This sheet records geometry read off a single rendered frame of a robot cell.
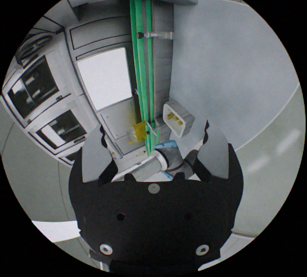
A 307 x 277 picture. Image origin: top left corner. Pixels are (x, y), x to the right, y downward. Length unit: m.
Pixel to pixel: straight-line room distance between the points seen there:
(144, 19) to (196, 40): 0.28
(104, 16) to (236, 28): 0.66
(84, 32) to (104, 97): 0.50
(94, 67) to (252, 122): 0.87
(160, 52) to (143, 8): 0.28
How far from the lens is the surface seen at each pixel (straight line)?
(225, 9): 0.51
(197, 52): 0.53
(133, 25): 0.64
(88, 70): 0.70
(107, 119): 0.90
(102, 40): 0.71
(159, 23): 0.60
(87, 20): 0.74
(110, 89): 0.75
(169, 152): 0.46
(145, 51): 0.58
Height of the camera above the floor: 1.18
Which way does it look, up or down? 17 degrees down
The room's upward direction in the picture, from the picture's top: 114 degrees counter-clockwise
